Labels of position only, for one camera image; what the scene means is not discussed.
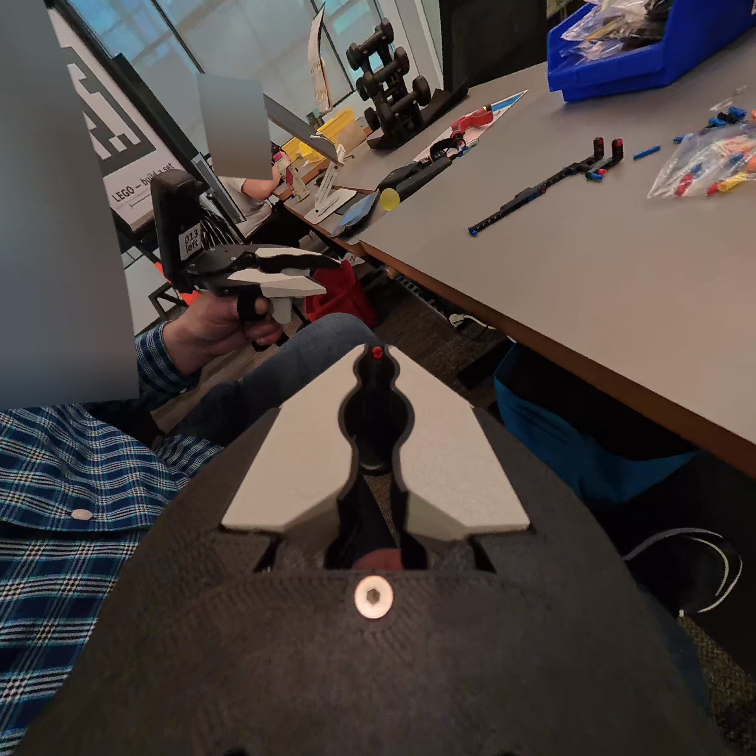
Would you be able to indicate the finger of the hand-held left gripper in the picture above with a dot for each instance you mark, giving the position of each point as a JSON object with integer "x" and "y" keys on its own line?
{"x": 277, "y": 253}
{"x": 283, "y": 284}

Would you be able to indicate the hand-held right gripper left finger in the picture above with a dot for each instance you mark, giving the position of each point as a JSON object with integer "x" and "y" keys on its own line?
{"x": 283, "y": 466}

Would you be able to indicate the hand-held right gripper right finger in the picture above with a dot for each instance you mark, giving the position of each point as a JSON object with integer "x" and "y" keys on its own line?
{"x": 466, "y": 466}

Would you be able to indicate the black beam assembly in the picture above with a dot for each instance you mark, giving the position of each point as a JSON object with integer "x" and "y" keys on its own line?
{"x": 531, "y": 198}

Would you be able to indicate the small clear parts bag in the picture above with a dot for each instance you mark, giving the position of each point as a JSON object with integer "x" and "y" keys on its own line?
{"x": 703, "y": 165}

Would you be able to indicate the person's left forearm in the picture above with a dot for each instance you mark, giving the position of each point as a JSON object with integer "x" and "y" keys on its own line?
{"x": 159, "y": 366}

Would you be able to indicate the person's left hand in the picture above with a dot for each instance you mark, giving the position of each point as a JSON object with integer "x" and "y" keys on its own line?
{"x": 206, "y": 331}

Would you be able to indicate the red felt bag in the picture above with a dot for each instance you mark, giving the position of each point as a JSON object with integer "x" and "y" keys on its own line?
{"x": 342, "y": 295}

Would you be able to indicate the white book stand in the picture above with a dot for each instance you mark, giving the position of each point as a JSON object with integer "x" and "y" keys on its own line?
{"x": 328, "y": 201}

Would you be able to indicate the person's right leg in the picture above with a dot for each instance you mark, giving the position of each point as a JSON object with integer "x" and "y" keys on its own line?
{"x": 283, "y": 366}

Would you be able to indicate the blue pad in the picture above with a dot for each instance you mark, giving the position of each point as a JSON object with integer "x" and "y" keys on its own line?
{"x": 360, "y": 212}

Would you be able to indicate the blue felt bag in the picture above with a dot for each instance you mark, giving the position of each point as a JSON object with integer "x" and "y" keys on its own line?
{"x": 561, "y": 425}

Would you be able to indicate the yellow ball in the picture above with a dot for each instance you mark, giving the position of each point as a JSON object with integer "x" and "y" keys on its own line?
{"x": 390, "y": 199}

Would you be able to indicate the white printed sign board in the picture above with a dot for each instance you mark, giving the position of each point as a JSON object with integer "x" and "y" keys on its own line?
{"x": 136, "y": 171}

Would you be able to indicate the yellow storage bin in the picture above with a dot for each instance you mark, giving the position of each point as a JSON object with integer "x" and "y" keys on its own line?
{"x": 336, "y": 127}

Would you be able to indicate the black handheld tool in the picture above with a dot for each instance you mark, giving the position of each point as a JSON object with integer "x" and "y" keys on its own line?
{"x": 413, "y": 174}

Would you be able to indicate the rack of black dumbbells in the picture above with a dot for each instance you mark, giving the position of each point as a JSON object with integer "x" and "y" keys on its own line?
{"x": 384, "y": 77}

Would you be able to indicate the person's plaid shirt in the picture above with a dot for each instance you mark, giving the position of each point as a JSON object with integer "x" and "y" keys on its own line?
{"x": 59, "y": 531}

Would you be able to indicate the red hand tool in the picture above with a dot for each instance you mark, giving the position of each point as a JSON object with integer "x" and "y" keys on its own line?
{"x": 472, "y": 118}

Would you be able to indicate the person's right shoe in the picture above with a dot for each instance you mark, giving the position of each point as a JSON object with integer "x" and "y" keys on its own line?
{"x": 691, "y": 567}

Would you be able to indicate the white paper sheet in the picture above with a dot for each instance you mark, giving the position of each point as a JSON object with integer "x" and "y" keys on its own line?
{"x": 502, "y": 109}

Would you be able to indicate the blue connector pin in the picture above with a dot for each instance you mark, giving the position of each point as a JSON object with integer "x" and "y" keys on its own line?
{"x": 647, "y": 152}

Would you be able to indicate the blue storage bin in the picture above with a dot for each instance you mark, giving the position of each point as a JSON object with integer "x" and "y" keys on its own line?
{"x": 620, "y": 74}

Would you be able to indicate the pile of clear parts bags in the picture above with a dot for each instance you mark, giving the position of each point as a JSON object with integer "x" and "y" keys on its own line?
{"x": 620, "y": 23}

